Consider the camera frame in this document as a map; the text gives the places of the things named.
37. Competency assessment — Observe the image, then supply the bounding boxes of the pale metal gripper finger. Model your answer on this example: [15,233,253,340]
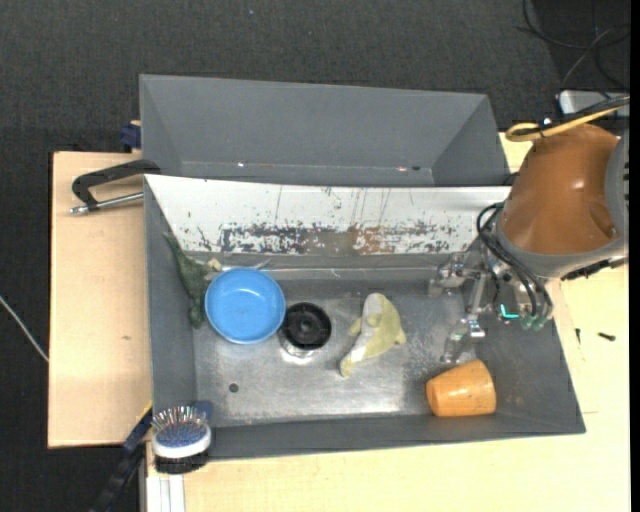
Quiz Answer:
[428,253,482,298]
[439,316,487,365]

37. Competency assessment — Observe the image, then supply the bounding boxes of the orange cup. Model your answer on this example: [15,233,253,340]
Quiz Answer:
[425,358,498,418]

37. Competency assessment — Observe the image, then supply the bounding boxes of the yellow-green plush toy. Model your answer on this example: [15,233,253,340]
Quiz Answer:
[339,292,408,379]

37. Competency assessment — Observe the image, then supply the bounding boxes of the grey metal bin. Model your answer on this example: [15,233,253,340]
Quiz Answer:
[138,73,588,460]

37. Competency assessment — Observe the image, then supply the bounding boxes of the black round lid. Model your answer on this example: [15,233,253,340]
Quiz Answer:
[278,301,333,360]

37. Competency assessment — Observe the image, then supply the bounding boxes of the blue bowl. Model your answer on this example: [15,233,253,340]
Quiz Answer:
[203,266,287,346]

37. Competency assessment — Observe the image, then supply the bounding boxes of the green toy dinosaur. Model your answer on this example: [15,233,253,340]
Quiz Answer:
[161,231,224,330]

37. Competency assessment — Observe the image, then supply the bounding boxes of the white and blue hairbrush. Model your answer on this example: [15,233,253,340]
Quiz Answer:
[150,404,213,474]

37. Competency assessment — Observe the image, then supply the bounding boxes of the pale wood flat board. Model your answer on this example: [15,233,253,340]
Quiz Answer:
[47,150,154,449]

